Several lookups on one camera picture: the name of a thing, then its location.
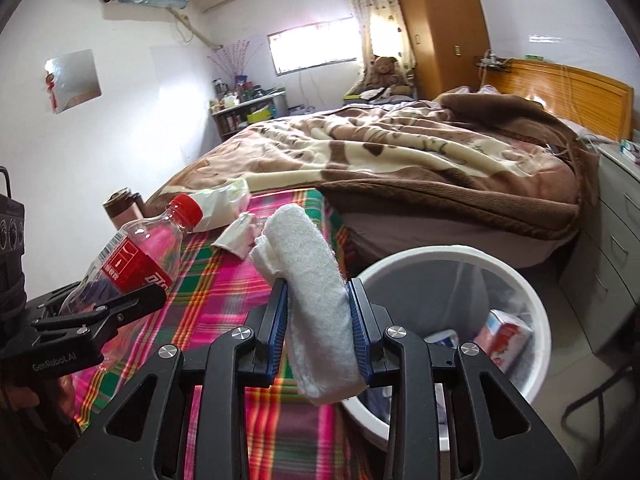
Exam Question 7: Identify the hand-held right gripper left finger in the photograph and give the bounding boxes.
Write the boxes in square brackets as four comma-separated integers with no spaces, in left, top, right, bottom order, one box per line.
[52,277,291,480]

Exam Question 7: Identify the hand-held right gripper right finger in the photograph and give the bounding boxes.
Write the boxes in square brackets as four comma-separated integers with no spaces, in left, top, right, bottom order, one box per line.
[348,276,576,480]

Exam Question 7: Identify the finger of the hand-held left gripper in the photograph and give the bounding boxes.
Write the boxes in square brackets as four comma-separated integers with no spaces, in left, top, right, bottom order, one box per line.
[25,284,78,321]
[32,285,168,356]

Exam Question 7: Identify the white foam sleeve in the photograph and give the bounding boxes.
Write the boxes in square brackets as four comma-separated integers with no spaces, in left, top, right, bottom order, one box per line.
[250,204,368,406]

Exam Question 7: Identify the clear plastic bottle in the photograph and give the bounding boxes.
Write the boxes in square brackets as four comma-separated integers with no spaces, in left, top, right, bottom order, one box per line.
[57,193,204,361]

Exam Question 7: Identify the white yogurt bottle blue label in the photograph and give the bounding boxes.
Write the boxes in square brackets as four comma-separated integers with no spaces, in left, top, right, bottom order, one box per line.
[425,329,460,350]

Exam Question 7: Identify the white trash bin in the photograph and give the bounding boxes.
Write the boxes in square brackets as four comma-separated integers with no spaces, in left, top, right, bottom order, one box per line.
[340,245,552,453]

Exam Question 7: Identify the red white carton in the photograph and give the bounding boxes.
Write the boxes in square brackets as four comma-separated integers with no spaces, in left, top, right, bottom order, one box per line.
[472,308,533,373]

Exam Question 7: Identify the plaid pink green cloth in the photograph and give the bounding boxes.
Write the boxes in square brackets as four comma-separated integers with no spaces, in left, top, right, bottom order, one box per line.
[57,187,396,480]

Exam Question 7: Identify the crumpled white wrapper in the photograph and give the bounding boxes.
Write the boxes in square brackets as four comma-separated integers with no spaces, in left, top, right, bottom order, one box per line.
[211,211,266,261]

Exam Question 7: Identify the beige mug with brown lid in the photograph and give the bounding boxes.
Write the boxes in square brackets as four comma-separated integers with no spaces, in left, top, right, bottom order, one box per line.
[102,187,147,231]

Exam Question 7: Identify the white tissue pack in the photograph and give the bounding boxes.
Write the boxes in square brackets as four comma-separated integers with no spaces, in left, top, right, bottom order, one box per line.
[187,178,251,233]

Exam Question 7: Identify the brown beige blanket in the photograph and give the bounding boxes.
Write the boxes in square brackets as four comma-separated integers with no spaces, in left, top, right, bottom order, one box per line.
[145,87,601,271]

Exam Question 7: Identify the cluttered shelf table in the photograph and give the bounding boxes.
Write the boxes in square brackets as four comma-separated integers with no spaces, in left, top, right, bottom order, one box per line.
[210,87,290,143]

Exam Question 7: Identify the vase with dry branches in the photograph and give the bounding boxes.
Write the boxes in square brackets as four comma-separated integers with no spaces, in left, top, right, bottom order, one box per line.
[207,37,263,88]

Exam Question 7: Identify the brown teddy bear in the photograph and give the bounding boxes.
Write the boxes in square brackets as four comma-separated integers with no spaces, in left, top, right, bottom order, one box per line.
[361,55,413,96]

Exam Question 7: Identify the grey bedside drawers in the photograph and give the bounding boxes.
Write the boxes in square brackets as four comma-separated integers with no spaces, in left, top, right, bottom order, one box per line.
[557,142,640,356]

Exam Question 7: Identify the window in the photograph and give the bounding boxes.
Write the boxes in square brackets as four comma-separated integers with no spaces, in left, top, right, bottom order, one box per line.
[266,15,362,77]

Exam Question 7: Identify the white power strip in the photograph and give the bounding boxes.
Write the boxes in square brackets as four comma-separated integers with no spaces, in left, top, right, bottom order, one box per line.
[472,52,511,68]

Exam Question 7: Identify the white air conditioner pipe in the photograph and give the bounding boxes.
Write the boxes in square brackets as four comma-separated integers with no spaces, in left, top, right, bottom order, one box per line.
[167,7,223,53]

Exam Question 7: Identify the wooden wardrobe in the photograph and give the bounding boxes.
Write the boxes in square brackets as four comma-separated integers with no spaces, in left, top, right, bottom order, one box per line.
[390,0,491,101]

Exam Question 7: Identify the wooden headboard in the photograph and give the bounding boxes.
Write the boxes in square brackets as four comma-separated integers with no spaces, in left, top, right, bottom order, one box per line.
[492,57,636,143]

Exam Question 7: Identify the patterned curtain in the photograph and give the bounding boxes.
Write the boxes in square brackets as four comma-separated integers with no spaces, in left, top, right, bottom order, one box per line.
[340,0,416,91]

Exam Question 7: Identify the shiny wall sheet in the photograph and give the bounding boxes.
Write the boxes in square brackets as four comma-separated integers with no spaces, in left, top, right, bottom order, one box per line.
[44,49,103,113]

